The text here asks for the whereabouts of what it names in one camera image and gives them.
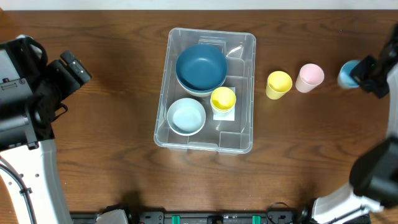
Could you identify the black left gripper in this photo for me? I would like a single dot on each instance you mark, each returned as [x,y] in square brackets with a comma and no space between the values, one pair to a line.
[62,79]

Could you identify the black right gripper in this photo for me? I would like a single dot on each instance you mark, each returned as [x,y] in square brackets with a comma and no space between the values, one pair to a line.
[369,78]

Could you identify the light blue plastic cup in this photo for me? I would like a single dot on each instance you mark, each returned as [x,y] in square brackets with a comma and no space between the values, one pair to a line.
[344,80]

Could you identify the yellow plastic cup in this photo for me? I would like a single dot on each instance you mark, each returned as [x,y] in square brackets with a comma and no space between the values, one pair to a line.
[278,84]
[223,99]

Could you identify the grey plastic bowl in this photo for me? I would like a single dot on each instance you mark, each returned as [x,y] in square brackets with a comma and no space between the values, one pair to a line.
[186,116]

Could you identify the dark blue bowl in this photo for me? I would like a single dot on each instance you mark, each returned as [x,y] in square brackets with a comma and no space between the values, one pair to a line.
[201,60]
[201,86]

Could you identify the beige plastic bowl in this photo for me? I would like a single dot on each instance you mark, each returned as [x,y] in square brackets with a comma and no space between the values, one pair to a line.
[193,93]

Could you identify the cream plastic cup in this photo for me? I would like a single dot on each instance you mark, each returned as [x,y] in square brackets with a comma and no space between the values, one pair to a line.
[218,114]

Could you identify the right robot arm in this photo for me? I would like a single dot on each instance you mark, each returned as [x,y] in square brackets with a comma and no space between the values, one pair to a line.
[372,184]

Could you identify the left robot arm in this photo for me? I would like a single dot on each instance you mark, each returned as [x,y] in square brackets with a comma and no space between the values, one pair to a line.
[32,180]

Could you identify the clear plastic storage container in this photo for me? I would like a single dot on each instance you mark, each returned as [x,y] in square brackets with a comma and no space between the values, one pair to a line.
[229,137]

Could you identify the pink plastic cup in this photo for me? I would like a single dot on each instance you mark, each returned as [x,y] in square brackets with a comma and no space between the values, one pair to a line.
[310,76]

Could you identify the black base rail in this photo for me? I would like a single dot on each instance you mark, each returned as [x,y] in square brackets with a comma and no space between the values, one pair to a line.
[275,216]

